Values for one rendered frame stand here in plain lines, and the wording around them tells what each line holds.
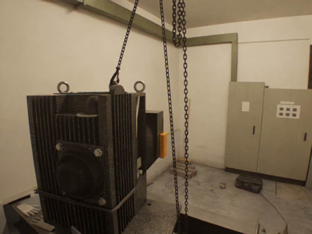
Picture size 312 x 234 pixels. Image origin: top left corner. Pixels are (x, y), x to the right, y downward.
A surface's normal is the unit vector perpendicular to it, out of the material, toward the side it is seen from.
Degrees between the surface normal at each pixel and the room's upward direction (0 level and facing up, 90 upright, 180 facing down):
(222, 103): 90
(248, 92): 90
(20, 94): 90
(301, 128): 90
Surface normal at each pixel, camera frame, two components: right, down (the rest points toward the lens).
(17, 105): 0.84, 0.08
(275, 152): -0.54, 0.13
